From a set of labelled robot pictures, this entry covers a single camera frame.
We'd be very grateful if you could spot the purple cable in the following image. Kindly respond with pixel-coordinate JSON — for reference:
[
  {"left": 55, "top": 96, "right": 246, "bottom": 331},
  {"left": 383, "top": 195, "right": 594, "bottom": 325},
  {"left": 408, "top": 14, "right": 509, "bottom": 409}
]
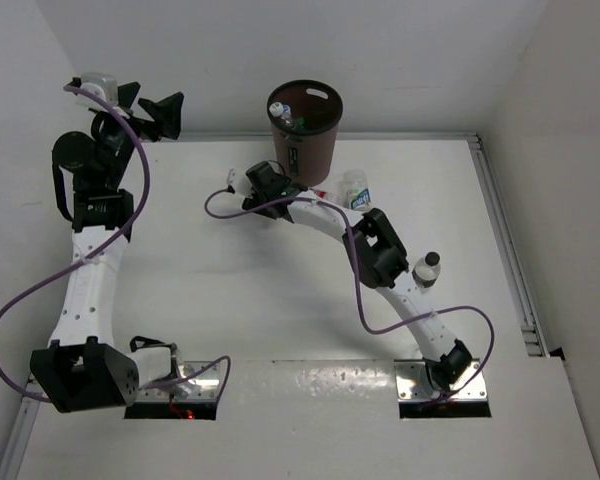
[
  {"left": 0, "top": 83, "right": 231, "bottom": 405},
  {"left": 203, "top": 187, "right": 496, "bottom": 404}
]

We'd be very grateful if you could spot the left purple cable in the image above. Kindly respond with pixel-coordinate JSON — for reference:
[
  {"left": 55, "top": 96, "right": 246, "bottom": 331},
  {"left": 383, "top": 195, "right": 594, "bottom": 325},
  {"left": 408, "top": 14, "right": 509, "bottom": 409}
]
[{"left": 0, "top": 83, "right": 231, "bottom": 405}]

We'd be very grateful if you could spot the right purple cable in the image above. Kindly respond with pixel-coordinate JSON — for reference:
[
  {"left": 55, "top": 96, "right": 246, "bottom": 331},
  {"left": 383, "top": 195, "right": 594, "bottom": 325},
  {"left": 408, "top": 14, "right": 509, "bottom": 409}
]
[{"left": 203, "top": 187, "right": 496, "bottom": 404}]

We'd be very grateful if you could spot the small black-cap clear bottle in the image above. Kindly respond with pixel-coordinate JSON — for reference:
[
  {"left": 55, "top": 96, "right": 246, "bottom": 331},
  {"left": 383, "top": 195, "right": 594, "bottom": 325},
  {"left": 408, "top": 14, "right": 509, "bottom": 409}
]
[{"left": 412, "top": 251, "right": 441, "bottom": 289}]

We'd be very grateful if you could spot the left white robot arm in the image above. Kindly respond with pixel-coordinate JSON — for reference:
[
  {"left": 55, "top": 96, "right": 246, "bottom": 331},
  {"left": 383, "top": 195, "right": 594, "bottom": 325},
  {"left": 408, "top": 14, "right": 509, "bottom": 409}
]
[{"left": 30, "top": 72, "right": 184, "bottom": 413}]

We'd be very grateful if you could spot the brown plastic waste bin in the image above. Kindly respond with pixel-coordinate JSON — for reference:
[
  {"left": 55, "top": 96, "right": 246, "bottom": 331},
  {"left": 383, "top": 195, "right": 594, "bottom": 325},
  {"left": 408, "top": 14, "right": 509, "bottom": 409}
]
[{"left": 266, "top": 79, "right": 343, "bottom": 187}]

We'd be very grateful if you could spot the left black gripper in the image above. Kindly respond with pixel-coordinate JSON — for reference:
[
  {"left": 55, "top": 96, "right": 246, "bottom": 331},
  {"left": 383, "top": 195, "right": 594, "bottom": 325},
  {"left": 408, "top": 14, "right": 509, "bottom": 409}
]
[{"left": 93, "top": 81, "right": 179, "bottom": 189}]

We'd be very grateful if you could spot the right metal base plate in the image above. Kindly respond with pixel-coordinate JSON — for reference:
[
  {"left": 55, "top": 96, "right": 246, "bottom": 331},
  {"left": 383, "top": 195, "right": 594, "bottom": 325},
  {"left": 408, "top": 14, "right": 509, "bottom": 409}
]
[{"left": 394, "top": 359, "right": 488, "bottom": 404}]

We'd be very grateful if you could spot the blue-label clear water bottle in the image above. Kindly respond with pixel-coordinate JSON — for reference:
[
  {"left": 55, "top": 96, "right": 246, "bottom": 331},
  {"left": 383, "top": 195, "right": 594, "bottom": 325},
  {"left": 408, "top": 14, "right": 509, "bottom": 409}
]
[{"left": 343, "top": 170, "right": 372, "bottom": 212}]

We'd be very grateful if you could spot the aluminium frame rail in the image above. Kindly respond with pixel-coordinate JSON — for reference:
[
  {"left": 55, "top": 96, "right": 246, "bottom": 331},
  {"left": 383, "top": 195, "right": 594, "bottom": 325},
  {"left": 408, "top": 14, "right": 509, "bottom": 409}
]
[{"left": 468, "top": 134, "right": 566, "bottom": 362}]

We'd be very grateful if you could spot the red-label clear water bottle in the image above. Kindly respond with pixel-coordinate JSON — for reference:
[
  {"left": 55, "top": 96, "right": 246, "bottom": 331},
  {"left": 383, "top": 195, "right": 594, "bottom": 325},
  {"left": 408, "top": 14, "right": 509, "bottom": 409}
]
[{"left": 312, "top": 189, "right": 341, "bottom": 205}]

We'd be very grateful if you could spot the metal base plate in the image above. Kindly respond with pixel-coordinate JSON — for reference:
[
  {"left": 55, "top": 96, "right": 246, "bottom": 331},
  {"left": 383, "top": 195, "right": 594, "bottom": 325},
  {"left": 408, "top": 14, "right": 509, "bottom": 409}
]
[
  {"left": 394, "top": 359, "right": 488, "bottom": 404},
  {"left": 135, "top": 361, "right": 224, "bottom": 404}
]

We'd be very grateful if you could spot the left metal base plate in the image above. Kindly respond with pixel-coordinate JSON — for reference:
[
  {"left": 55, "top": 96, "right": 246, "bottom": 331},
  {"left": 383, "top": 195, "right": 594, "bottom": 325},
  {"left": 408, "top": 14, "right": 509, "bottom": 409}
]
[{"left": 135, "top": 361, "right": 224, "bottom": 404}]

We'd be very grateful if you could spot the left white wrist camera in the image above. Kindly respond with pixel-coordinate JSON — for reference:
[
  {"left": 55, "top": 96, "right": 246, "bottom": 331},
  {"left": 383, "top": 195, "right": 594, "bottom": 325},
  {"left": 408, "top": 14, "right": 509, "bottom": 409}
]
[{"left": 71, "top": 72, "right": 119, "bottom": 107}]

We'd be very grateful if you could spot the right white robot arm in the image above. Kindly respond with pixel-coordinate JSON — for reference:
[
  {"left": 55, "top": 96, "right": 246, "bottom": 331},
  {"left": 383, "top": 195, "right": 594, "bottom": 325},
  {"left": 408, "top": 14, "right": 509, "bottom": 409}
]
[{"left": 227, "top": 162, "right": 472, "bottom": 392}]

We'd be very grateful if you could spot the green-label clear water bottle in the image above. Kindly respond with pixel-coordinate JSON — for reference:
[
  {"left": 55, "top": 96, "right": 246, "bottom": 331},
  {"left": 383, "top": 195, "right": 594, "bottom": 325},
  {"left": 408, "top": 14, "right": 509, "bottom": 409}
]
[{"left": 280, "top": 104, "right": 296, "bottom": 129}]

